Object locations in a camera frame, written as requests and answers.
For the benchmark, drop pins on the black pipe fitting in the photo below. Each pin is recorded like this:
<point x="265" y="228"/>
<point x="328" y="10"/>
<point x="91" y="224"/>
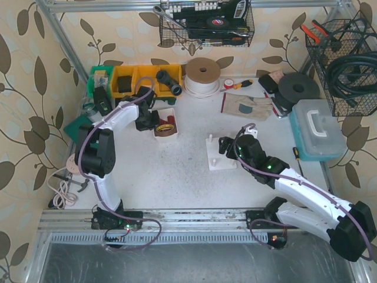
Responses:
<point x="163" y="77"/>

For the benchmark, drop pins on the white parts tray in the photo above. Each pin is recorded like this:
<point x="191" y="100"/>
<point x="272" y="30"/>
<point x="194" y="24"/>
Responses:
<point x="167" y="116"/>

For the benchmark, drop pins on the black wire basket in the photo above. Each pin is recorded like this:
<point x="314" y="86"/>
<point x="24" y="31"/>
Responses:
<point x="346" y="66"/>
<point x="196" y="24"/>

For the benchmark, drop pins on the round beige power socket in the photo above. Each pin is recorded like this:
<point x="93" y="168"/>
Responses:
<point x="71" y="166"/>

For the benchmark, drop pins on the orange handled pliers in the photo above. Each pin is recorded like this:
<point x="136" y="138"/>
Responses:
<point x="311" y="33"/>

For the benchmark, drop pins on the black electrical tape roll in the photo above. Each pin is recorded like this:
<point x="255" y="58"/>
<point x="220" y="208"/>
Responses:
<point x="217" y="23"/>

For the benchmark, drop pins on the black sanding block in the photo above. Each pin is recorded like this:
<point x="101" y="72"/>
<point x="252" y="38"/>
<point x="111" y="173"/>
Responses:
<point x="268" y="84"/>

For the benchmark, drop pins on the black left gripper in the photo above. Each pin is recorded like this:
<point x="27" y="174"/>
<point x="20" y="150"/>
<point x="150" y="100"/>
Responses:
<point x="146" y="123"/>

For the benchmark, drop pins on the black wire basket right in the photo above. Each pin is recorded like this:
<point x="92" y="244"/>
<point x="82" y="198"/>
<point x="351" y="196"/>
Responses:
<point x="346" y="66"/>

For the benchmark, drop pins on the yellow storage bin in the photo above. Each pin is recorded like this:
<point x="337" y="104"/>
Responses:
<point x="138" y="71"/>

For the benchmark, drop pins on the yellow black small screwdriver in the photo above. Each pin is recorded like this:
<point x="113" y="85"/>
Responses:
<point x="243" y="84"/>

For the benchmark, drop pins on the black rubber disc spool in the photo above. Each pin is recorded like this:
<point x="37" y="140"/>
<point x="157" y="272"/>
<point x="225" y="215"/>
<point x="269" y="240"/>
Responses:
<point x="295" y="87"/>

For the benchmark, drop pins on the black wire basket centre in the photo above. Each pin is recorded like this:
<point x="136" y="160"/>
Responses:
<point x="196" y="24"/>

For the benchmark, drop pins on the white peg base plate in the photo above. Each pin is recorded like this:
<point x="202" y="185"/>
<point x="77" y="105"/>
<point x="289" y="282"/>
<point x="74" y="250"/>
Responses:
<point x="216" y="160"/>

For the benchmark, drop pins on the clear teal toolbox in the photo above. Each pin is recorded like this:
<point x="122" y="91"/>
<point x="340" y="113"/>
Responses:
<point x="316" y="132"/>

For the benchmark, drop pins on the hammer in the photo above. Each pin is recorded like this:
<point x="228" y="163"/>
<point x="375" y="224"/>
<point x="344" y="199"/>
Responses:
<point x="82" y="185"/>

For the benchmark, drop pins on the red handled tool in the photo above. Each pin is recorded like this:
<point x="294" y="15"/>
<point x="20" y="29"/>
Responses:
<point x="279" y="114"/>

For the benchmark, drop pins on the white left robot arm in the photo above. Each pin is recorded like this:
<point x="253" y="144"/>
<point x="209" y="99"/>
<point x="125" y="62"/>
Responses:
<point x="95" y="149"/>

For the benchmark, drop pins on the red white tape roll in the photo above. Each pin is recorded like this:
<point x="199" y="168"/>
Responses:
<point x="228" y="83"/>

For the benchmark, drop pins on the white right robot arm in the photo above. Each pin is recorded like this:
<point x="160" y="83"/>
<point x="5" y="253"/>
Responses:
<point x="348" y="228"/>

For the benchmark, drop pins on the green storage bin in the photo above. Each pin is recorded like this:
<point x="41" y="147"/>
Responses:
<point x="100" y="76"/>

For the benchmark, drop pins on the white cable spool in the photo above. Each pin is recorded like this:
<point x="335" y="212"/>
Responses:
<point x="202" y="78"/>

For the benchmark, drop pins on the black box in bin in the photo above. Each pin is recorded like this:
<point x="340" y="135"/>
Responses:
<point x="124" y="84"/>

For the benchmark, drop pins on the small black screwdriver right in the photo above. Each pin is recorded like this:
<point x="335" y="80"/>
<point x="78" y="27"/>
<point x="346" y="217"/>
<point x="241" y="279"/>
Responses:
<point x="297" y="157"/>

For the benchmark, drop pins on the clear glass jar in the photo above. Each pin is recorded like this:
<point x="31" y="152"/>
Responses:
<point x="88" y="106"/>

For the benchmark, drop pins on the brown tape roll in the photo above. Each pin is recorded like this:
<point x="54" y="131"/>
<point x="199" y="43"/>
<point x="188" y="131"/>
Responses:
<point x="165" y="130"/>

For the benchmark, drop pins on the black green battery box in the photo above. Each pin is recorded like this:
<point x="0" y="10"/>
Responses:
<point x="102" y="101"/>

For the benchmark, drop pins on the beige work glove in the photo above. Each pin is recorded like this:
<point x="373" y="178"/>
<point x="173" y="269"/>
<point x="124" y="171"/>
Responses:
<point x="255" y="108"/>

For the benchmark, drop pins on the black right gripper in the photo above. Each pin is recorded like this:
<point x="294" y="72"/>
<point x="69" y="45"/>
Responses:
<point x="230" y="144"/>

